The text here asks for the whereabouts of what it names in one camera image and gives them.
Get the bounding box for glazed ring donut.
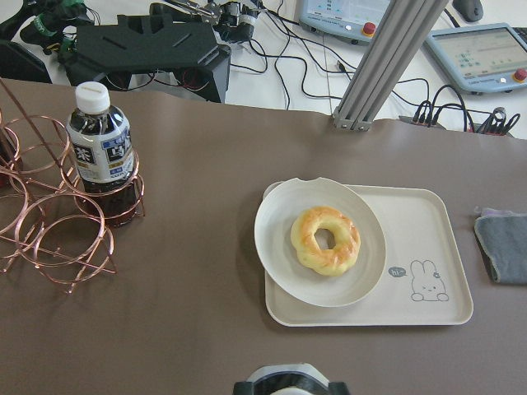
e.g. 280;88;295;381
290;206;361;277

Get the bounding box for beige rabbit tray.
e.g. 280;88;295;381
265;185;473;327

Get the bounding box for blue teach pendant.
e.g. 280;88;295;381
297;0;389;45
424;23;526;94

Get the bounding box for aluminium frame post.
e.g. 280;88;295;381
333;0;447;131

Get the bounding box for grey folded cloth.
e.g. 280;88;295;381
474;207;526;286

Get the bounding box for white round plate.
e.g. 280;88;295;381
254;178;386;307

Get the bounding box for copper wire bottle rack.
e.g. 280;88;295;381
1;104;144;294

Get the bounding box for black device box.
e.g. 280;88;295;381
62;14;231;103

